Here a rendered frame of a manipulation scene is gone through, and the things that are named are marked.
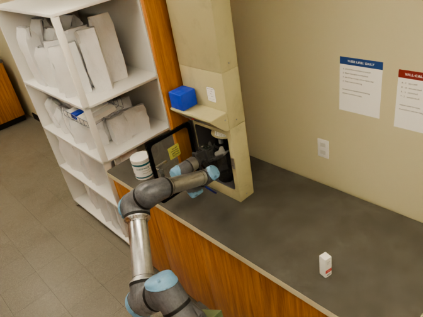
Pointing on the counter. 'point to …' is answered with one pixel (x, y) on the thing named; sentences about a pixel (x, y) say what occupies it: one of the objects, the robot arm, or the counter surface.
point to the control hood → (207, 116)
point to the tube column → (203, 34)
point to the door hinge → (194, 134)
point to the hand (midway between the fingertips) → (221, 148)
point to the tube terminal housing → (240, 149)
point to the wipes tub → (141, 165)
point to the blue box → (182, 97)
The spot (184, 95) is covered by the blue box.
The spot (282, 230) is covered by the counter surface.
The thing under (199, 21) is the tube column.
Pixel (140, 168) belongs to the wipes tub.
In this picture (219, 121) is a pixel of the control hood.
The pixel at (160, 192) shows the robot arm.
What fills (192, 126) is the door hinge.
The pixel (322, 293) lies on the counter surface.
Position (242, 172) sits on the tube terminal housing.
